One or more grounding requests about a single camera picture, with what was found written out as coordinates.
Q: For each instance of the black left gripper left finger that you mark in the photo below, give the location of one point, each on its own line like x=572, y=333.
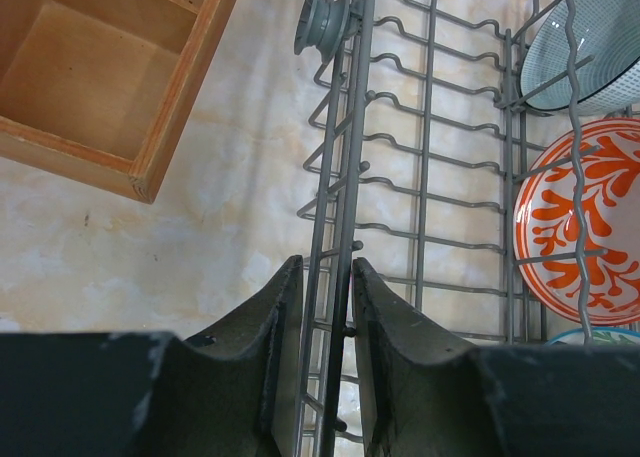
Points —
x=229, y=390

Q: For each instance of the pale green grid bowl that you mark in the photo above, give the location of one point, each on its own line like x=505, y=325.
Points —
x=607, y=31

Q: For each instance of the green leaf patterned bowl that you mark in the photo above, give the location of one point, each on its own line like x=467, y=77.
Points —
x=600, y=336

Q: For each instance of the wooden compartment tray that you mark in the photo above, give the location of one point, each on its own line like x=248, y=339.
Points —
x=99, y=91

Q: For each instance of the grey wire dish rack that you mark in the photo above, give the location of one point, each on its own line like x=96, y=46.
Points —
x=427, y=142

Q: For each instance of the orange white patterned bowl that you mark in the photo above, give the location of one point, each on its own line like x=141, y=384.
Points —
x=546, y=229

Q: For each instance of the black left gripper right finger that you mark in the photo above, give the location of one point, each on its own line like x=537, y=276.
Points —
x=425, y=391

